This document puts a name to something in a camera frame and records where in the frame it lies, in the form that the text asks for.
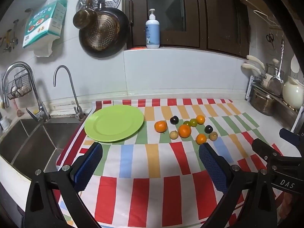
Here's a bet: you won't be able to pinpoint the striped colourful tablecloth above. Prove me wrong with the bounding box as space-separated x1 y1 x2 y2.
56 98 285 228

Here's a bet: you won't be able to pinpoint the stainless steel sink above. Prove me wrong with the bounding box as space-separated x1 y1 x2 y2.
0 116 82 180

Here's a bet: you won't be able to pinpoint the cream-handled knife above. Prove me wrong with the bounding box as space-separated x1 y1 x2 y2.
241 63 262 77
246 55 266 69

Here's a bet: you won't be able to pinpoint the slim gooseneck faucet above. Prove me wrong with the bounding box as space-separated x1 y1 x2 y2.
53 65 85 120

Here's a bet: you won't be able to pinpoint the black frying pan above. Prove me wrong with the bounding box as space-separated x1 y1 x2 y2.
78 0 131 58

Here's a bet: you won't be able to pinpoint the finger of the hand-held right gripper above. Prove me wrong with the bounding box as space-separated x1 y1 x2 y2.
252 138 287 162
279 128 304 149

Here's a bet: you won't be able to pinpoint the steel pot with lid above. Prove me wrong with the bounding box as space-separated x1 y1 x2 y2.
260 59 283 89

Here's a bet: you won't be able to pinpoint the green white paper box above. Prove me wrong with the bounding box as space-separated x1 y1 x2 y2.
22 0 67 57

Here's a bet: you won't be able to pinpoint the white clothes hanger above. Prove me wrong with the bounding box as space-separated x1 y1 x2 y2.
253 9 283 30

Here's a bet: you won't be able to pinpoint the large chrome faucet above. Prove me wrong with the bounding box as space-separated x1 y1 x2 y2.
2 61 51 121

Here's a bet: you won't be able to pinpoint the blue white pump bottle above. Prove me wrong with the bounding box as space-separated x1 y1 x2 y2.
145 9 160 49

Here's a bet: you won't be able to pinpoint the white ceramic jug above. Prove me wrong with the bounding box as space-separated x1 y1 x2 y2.
282 75 304 110

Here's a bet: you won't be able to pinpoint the metal dish rack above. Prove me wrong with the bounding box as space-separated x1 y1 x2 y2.
245 75 304 135

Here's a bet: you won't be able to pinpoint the stainless steel pot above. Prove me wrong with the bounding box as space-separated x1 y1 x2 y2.
250 87 278 117

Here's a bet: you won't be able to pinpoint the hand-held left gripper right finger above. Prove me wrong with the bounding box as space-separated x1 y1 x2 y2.
198 143 278 228

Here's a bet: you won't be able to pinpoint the green plate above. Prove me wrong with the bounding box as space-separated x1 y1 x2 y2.
84 105 144 143

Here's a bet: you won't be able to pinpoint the black wire basket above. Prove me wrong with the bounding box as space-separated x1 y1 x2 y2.
7 71 33 100

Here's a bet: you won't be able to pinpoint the yellow hanging utensils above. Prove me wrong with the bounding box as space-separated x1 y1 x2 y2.
0 20 20 53

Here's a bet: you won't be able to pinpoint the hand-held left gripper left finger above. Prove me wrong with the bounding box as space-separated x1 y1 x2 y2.
24 142 104 228

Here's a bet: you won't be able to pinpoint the white spoon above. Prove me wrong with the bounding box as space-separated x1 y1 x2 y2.
291 54 301 73

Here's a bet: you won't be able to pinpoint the black scissors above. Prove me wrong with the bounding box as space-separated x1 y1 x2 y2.
266 33 275 51

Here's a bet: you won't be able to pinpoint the brass perforated strainer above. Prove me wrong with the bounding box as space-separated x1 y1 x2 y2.
87 13 120 51

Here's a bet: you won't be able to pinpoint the steel spatula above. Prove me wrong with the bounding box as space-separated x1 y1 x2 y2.
268 38 285 97

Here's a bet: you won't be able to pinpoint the person's right hand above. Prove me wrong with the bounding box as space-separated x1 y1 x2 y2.
281 191 295 210

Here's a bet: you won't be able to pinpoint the dark brown window frame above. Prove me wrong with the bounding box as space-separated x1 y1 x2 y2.
123 0 252 59

